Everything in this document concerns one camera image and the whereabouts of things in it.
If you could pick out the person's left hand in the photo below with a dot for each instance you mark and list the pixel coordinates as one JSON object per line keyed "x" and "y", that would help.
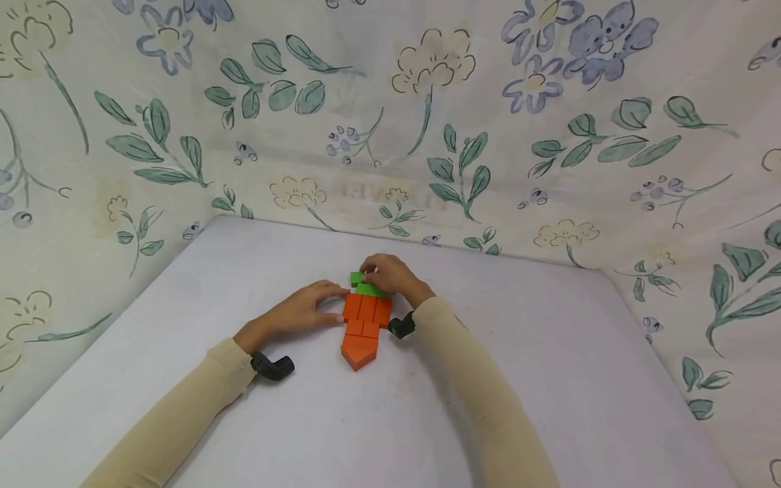
{"x": 287, "y": 317}

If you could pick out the person's right hand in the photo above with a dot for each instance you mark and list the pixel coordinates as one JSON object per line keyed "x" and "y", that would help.
{"x": 399, "y": 276}

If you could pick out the person's right fingers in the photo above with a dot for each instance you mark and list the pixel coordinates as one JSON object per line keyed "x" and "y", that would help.
{"x": 373, "y": 270}

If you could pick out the person's left fingers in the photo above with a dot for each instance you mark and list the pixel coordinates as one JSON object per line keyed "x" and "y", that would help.
{"x": 329, "y": 289}

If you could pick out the person's left thumb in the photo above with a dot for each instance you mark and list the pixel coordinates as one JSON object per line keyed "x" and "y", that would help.
{"x": 331, "y": 319}

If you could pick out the small green block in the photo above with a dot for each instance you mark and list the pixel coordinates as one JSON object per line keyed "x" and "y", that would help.
{"x": 356, "y": 278}

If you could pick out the tall orange block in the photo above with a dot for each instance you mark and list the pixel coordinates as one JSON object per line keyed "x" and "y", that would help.
{"x": 352, "y": 308}
{"x": 367, "y": 310}
{"x": 382, "y": 312}

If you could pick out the person's left forearm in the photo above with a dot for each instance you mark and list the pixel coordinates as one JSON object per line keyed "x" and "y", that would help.
{"x": 177, "y": 420}

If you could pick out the person's right forearm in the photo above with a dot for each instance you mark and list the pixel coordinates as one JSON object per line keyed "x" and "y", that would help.
{"x": 482, "y": 393}

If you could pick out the wide green block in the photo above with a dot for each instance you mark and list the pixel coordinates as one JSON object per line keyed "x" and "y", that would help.
{"x": 368, "y": 290}

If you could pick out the small square orange block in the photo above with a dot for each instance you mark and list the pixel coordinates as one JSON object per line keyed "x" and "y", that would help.
{"x": 355, "y": 328}
{"x": 370, "y": 330}

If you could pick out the pointed orange block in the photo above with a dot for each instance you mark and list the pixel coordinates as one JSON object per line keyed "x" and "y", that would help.
{"x": 359, "y": 351}

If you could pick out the black wrist band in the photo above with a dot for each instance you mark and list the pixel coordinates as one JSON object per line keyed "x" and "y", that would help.
{"x": 401, "y": 326}
{"x": 273, "y": 367}

